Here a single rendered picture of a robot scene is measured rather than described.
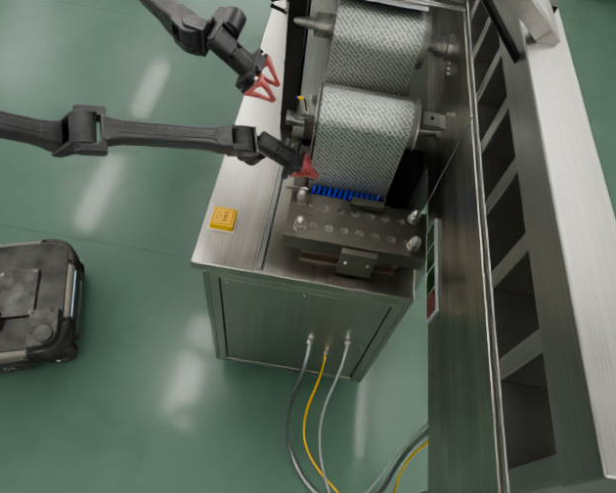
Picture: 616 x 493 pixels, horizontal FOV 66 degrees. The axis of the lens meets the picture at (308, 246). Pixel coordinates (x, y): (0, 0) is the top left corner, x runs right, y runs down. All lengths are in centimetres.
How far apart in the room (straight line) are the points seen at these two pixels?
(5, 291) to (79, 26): 220
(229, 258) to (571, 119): 95
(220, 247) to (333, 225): 35
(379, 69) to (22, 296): 164
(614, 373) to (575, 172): 29
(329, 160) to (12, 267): 152
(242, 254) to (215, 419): 94
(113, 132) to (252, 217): 51
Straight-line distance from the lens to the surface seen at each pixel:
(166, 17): 127
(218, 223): 146
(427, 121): 130
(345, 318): 158
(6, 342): 222
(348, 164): 135
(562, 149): 78
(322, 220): 135
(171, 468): 215
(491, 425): 77
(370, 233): 135
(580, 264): 66
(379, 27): 140
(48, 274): 231
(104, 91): 339
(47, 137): 124
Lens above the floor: 211
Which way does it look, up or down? 57 degrees down
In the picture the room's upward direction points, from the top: 11 degrees clockwise
